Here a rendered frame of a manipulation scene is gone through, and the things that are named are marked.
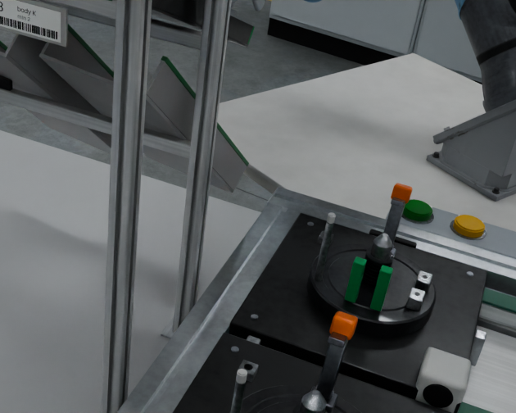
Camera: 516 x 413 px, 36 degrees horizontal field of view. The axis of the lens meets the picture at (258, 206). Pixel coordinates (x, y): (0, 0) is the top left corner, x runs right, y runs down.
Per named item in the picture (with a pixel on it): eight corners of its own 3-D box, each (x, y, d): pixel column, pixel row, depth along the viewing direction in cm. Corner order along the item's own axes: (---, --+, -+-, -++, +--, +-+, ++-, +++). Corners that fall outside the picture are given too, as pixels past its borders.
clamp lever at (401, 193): (377, 244, 92) (396, 182, 91) (394, 249, 92) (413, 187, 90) (373, 250, 89) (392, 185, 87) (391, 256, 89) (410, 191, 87)
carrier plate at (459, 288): (297, 224, 102) (300, 211, 101) (483, 283, 97) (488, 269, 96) (227, 337, 83) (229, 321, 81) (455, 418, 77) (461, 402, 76)
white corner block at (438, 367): (418, 373, 82) (427, 343, 80) (462, 388, 81) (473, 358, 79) (409, 403, 78) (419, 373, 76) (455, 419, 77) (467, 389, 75)
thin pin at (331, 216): (315, 276, 87) (329, 211, 82) (322, 278, 87) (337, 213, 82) (313, 279, 86) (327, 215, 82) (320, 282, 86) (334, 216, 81)
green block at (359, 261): (346, 293, 85) (355, 256, 82) (357, 297, 85) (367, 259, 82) (344, 300, 84) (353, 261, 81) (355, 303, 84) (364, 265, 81)
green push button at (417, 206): (402, 207, 109) (406, 195, 108) (431, 216, 108) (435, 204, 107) (396, 221, 106) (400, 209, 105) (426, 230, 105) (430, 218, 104)
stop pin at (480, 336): (466, 356, 89) (476, 328, 87) (477, 359, 89) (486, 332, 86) (464, 363, 88) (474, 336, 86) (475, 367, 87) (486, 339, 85)
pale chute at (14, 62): (48, 127, 108) (64, 98, 108) (125, 161, 103) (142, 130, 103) (-89, 19, 82) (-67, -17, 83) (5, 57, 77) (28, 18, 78)
